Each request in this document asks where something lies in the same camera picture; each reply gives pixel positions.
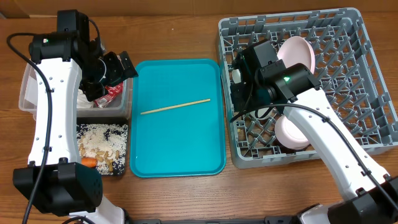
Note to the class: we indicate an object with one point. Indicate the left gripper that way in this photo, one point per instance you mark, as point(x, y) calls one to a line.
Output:
point(117, 63)

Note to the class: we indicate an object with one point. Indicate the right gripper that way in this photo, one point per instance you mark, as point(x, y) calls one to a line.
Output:
point(242, 90)

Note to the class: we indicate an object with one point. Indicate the white bowl with nuts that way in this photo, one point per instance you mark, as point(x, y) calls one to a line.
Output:
point(236, 76)

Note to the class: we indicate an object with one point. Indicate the red snack wrapper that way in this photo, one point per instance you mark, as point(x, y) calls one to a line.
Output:
point(113, 92)

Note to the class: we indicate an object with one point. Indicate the wooden chopstick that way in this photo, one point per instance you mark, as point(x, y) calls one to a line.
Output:
point(175, 106)

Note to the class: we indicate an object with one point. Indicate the large white tissue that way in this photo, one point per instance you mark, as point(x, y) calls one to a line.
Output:
point(82, 102)

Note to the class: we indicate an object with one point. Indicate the pink bowl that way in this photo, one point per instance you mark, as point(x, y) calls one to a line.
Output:
point(289, 135)

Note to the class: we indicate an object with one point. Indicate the pink white plate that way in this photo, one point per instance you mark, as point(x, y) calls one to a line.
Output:
point(297, 50)

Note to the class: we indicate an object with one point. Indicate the orange carrot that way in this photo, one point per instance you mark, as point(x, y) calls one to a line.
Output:
point(89, 162)

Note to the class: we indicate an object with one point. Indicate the small white round cup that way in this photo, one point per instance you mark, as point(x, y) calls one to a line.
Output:
point(263, 113)

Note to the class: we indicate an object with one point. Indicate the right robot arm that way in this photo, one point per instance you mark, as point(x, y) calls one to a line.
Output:
point(369, 193)

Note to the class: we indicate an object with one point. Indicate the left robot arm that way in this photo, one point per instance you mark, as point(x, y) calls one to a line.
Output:
point(55, 181)

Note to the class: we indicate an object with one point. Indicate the grey dishwasher rack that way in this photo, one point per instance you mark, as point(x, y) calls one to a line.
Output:
point(345, 64)

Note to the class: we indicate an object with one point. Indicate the clear plastic bin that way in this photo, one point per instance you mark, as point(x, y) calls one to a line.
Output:
point(124, 99)

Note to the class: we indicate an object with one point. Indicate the teal plastic tray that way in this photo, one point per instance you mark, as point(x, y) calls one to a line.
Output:
point(185, 141)

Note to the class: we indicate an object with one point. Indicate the spilled rice and nuts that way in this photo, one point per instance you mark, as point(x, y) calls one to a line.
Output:
point(102, 146)

